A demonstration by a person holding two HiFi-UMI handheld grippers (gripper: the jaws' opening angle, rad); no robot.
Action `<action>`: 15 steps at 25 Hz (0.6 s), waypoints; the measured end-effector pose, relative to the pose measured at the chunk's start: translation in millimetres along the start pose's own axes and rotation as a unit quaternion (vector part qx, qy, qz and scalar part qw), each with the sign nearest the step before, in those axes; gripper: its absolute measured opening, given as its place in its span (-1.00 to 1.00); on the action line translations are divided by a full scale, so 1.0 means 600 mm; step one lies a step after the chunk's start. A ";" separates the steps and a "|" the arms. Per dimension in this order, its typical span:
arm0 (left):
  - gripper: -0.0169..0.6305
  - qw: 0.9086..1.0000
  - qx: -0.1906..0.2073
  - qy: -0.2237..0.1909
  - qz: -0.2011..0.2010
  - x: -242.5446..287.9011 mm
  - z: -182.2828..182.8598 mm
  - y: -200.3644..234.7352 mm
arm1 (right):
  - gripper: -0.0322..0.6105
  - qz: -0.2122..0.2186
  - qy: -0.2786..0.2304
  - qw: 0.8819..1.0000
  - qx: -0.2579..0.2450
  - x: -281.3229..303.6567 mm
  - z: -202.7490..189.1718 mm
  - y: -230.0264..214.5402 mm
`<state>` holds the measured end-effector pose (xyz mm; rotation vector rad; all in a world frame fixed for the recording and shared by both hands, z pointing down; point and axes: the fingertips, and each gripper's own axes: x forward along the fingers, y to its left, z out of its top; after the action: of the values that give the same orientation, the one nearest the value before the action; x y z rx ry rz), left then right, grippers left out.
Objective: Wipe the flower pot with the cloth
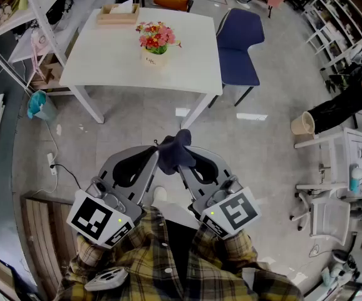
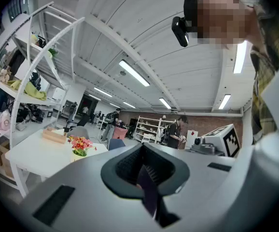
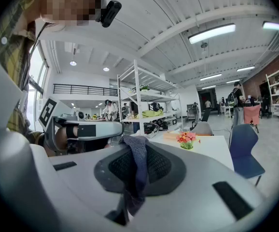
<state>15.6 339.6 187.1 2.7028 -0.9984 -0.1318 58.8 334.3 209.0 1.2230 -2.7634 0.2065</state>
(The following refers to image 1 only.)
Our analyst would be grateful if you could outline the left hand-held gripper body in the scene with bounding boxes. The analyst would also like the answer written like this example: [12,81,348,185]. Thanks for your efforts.
[66,176,147,250]

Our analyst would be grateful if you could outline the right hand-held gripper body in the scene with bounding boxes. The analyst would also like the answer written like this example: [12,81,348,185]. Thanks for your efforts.
[189,176,262,240]

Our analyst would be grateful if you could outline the dark blue wiping cloth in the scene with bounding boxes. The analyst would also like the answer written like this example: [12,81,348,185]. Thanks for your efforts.
[157,129,197,175]

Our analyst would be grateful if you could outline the red pink flower bouquet pot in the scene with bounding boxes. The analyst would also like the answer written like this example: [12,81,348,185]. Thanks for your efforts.
[135,21,182,68]

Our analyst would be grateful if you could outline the person's right forearm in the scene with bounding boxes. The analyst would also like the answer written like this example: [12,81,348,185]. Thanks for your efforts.
[196,229,259,275]

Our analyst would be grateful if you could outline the person's left forearm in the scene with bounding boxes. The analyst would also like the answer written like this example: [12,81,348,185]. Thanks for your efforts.
[70,233,113,269]

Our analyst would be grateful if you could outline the person's white shoe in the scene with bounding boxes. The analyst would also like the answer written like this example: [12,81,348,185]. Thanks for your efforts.
[153,186,168,205]

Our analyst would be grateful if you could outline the person's white trousers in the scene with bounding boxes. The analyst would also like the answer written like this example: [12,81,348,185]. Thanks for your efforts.
[149,199,200,231]

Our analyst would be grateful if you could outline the wooden slatted board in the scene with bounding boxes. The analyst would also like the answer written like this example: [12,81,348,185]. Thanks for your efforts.
[21,193,78,297]

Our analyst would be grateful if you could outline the white power strip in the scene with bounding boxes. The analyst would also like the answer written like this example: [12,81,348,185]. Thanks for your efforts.
[46,152,58,176]

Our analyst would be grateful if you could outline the white smartphone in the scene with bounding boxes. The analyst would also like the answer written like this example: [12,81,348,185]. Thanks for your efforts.
[83,267,130,292]

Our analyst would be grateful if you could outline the person's plaid shirt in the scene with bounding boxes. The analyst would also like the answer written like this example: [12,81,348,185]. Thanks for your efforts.
[55,205,304,301]

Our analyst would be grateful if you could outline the teal waste bin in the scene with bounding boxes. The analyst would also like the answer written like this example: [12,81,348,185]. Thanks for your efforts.
[27,90,58,121]

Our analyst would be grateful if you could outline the white office chair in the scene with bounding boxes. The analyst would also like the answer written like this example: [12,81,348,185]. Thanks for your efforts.
[290,189,353,247]

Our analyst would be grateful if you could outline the blue chair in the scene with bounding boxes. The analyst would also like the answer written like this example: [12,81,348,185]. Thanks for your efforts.
[208,8,266,108]

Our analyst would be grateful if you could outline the white and teal bottle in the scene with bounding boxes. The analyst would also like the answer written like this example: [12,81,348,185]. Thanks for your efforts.
[349,164,362,193]

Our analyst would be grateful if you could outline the white side table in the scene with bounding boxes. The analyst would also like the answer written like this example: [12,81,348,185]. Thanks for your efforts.
[294,127,362,197]

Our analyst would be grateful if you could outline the wooden tissue box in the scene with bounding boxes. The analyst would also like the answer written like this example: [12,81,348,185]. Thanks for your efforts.
[96,3,140,26]

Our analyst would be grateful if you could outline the white tissue pack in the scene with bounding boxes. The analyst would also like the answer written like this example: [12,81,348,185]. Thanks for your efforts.
[108,0,135,14]

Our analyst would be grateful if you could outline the white metal shelf rack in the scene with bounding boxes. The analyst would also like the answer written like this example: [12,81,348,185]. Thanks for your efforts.
[0,0,77,97]

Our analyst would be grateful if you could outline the white open shelf unit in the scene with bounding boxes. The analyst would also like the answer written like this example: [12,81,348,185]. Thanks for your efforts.
[303,0,362,71]

